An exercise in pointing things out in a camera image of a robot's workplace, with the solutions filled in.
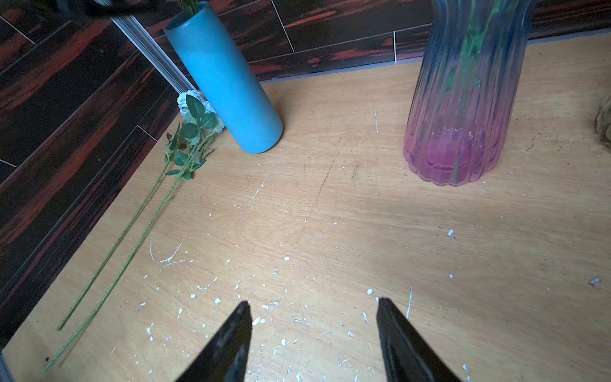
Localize clear ribbed glass vase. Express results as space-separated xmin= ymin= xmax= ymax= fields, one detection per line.
xmin=594 ymin=95 xmax=611 ymax=148

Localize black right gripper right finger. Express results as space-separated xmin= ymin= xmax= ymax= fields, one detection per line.
xmin=376 ymin=298 xmax=460 ymax=382

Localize blue pink glass vase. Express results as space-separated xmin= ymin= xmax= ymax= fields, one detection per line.
xmin=404 ymin=1 xmax=535 ymax=186

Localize small blue flower sprig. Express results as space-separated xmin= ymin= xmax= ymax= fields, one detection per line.
xmin=41 ymin=89 xmax=225 ymax=373

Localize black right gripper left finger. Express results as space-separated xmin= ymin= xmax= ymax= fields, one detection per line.
xmin=176 ymin=301 xmax=252 ymax=382

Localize teal ceramic vase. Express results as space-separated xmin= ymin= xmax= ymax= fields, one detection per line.
xmin=165 ymin=1 xmax=283 ymax=154

